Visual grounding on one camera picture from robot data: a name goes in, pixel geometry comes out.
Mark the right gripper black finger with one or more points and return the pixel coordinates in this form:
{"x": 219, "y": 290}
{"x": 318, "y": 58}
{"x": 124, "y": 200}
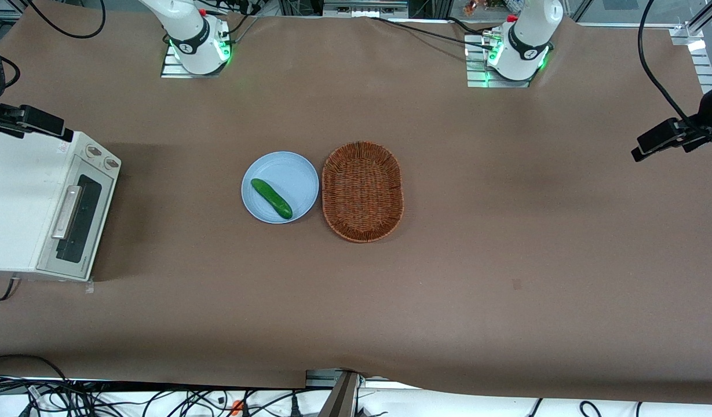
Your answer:
{"x": 7, "y": 127}

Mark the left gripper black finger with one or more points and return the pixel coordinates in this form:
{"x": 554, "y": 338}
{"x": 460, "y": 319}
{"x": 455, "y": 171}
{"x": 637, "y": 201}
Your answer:
{"x": 696, "y": 142}

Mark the glass oven door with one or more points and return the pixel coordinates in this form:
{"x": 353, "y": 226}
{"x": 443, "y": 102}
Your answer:
{"x": 84, "y": 223}

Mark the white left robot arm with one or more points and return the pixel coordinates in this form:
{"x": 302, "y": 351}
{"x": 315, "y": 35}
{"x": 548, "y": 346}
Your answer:
{"x": 526, "y": 40}

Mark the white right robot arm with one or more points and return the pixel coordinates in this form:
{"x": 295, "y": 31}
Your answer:
{"x": 187, "y": 35}

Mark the white toaster oven body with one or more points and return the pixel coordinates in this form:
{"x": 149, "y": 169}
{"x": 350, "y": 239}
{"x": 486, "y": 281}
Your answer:
{"x": 19, "y": 202}

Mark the round oven knob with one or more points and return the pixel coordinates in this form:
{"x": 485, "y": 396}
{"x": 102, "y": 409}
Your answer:
{"x": 92, "y": 151}
{"x": 110, "y": 163}

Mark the red warning sticker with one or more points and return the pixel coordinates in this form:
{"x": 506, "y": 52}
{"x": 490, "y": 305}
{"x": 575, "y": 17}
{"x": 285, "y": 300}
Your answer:
{"x": 62, "y": 147}

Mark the clear tape piece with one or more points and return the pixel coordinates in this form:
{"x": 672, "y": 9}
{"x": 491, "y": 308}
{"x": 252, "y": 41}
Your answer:
{"x": 89, "y": 286}

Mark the brown table cover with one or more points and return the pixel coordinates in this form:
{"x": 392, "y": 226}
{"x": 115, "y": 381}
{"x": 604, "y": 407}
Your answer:
{"x": 506, "y": 231}

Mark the green cucumber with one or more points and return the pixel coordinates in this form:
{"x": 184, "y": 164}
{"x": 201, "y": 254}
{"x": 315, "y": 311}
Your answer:
{"x": 271, "y": 198}

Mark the light blue plate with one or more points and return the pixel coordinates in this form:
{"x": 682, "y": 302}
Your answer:
{"x": 292, "y": 174}

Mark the brown wicker basket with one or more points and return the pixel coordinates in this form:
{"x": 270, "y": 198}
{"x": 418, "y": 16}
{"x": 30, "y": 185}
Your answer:
{"x": 362, "y": 191}

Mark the orange clip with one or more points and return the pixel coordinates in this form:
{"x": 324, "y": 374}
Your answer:
{"x": 237, "y": 407}

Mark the aluminium frame rail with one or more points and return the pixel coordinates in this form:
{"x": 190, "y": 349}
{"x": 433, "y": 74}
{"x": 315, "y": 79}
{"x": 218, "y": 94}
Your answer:
{"x": 689, "y": 32}

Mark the aluminium frame bar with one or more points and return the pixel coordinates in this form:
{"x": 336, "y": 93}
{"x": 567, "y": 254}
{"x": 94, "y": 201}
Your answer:
{"x": 364, "y": 8}

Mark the aluminium table edge rail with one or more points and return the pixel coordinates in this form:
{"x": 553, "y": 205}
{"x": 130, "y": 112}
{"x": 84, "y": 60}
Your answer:
{"x": 321, "y": 377}

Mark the dark metal camera post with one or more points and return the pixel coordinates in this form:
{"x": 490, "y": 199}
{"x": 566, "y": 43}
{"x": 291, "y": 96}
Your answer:
{"x": 339, "y": 399}

